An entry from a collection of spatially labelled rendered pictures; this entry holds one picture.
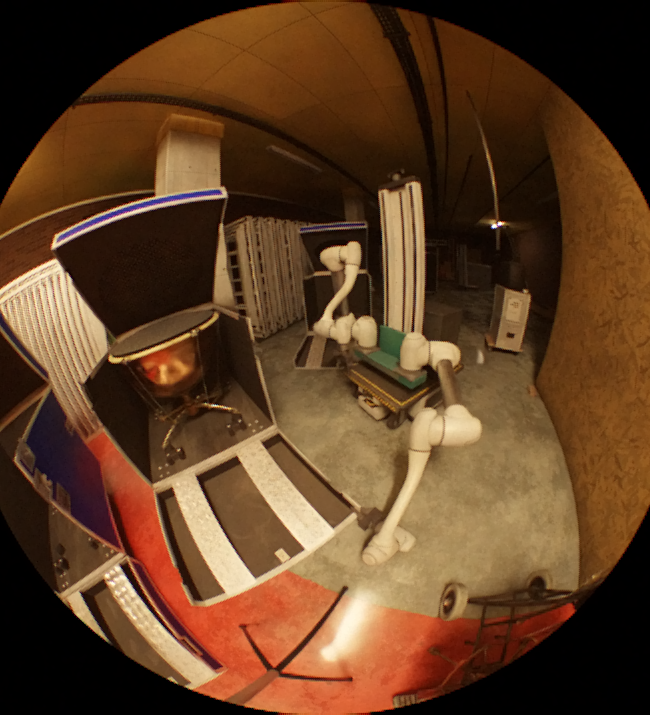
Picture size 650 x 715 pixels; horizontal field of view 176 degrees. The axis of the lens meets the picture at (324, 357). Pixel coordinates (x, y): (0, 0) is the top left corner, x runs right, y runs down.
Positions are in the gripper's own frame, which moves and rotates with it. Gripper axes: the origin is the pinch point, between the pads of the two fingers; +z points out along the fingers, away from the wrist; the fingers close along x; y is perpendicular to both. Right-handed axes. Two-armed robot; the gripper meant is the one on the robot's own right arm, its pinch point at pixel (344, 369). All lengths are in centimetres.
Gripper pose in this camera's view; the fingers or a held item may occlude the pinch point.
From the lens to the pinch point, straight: 157.6
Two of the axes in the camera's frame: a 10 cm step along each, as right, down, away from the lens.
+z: 0.8, 8.9, 4.5
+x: -4.8, -3.6, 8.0
